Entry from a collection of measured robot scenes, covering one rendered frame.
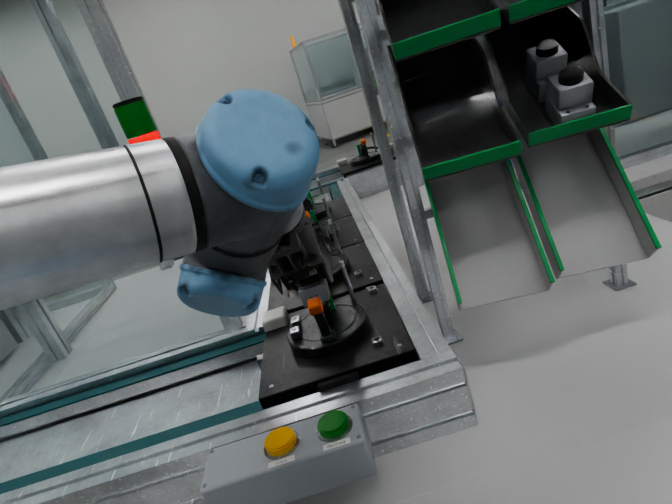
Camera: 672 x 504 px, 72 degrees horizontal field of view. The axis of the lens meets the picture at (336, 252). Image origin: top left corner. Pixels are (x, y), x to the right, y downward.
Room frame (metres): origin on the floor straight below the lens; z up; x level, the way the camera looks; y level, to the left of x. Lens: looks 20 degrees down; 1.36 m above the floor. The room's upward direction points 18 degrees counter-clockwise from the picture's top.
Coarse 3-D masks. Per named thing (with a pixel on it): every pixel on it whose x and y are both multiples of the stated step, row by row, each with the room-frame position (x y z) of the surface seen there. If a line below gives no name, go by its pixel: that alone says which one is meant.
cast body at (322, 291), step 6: (318, 282) 0.67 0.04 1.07; (324, 282) 0.67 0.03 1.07; (300, 288) 0.67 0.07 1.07; (306, 288) 0.66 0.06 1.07; (312, 288) 0.66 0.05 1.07; (318, 288) 0.66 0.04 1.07; (324, 288) 0.66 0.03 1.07; (300, 294) 0.66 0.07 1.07; (306, 294) 0.66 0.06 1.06; (312, 294) 0.66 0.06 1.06; (318, 294) 0.66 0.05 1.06; (324, 294) 0.66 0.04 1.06; (306, 300) 0.66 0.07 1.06; (324, 300) 0.66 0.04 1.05; (306, 306) 0.66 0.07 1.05
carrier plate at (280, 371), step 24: (384, 288) 0.79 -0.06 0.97; (384, 312) 0.70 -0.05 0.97; (384, 336) 0.63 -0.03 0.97; (408, 336) 0.61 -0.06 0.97; (264, 360) 0.67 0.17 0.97; (288, 360) 0.65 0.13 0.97; (312, 360) 0.63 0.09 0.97; (336, 360) 0.61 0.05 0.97; (360, 360) 0.59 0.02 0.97; (384, 360) 0.57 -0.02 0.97; (408, 360) 0.57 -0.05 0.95; (264, 384) 0.61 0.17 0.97; (288, 384) 0.59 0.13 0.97; (312, 384) 0.57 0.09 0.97; (264, 408) 0.58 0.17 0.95
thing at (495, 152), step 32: (416, 64) 0.85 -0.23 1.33; (448, 64) 0.85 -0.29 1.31; (480, 64) 0.74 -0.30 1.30; (416, 96) 0.81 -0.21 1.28; (448, 96) 0.77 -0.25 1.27; (480, 96) 0.74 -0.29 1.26; (416, 128) 0.73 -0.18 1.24; (448, 128) 0.70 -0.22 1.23; (480, 128) 0.67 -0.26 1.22; (512, 128) 0.62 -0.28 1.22; (448, 160) 0.61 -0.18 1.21; (480, 160) 0.60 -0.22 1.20
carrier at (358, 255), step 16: (336, 240) 0.97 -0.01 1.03; (336, 256) 0.98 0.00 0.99; (352, 256) 0.99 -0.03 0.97; (368, 256) 0.96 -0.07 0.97; (336, 272) 0.89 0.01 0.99; (352, 272) 0.91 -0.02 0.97; (368, 272) 0.88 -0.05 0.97; (272, 288) 0.96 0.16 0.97; (336, 288) 0.85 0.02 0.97; (352, 288) 0.83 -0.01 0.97; (272, 304) 0.88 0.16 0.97; (288, 304) 0.85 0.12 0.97
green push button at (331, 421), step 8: (328, 416) 0.49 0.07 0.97; (336, 416) 0.48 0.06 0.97; (344, 416) 0.48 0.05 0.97; (320, 424) 0.48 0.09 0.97; (328, 424) 0.47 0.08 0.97; (336, 424) 0.47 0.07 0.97; (344, 424) 0.47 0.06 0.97; (320, 432) 0.47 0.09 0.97; (328, 432) 0.46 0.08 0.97; (336, 432) 0.46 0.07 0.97; (344, 432) 0.46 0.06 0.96
